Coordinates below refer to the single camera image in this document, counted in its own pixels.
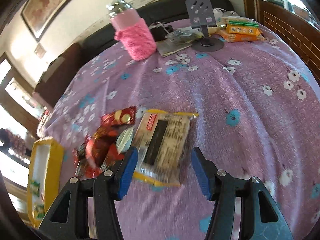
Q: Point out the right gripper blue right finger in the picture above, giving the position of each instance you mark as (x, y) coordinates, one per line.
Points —
(218, 187)

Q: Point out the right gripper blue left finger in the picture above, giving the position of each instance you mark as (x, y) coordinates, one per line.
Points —
(109, 187)

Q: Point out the pale green candy wrapper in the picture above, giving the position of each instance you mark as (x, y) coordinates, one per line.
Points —
(124, 140)

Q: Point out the large clear yellow biscuit pack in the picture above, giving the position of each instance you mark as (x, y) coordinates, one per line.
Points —
(160, 141)

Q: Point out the red gold chocolate bar wrapper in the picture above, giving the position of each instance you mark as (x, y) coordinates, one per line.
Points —
(126, 116)

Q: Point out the dark red crumpled wrapper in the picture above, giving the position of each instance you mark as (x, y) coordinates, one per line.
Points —
(97, 153)

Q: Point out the yellow taped white tray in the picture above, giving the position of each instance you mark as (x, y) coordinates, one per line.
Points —
(45, 166)

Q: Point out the purple floral tablecloth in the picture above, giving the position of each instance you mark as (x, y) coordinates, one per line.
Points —
(256, 107)

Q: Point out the brown fabric armchair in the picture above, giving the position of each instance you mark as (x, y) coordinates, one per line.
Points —
(55, 80)

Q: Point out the pink knit sleeved bottle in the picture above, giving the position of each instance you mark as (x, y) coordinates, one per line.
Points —
(131, 30)

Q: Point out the tan notebook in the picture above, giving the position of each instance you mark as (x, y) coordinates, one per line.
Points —
(166, 47)

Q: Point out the orange cracker pack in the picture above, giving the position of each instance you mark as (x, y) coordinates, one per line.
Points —
(240, 33)

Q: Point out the clear bag of dark seeds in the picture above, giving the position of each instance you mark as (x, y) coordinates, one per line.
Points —
(184, 35)

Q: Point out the green striped cracker pack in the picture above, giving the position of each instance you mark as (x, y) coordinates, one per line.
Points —
(240, 21)

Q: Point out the grey phone stand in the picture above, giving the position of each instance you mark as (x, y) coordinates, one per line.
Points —
(202, 17)

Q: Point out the black leather sofa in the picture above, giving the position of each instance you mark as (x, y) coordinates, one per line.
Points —
(164, 11)

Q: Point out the wooden tv cabinet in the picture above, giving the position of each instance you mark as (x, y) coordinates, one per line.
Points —
(294, 30)

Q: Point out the small wall plaque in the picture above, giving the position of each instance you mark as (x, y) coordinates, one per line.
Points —
(39, 51)

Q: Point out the small black device with wires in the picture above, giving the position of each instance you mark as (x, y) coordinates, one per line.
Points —
(159, 31)

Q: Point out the framed wall painting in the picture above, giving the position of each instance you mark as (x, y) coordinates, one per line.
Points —
(39, 14)

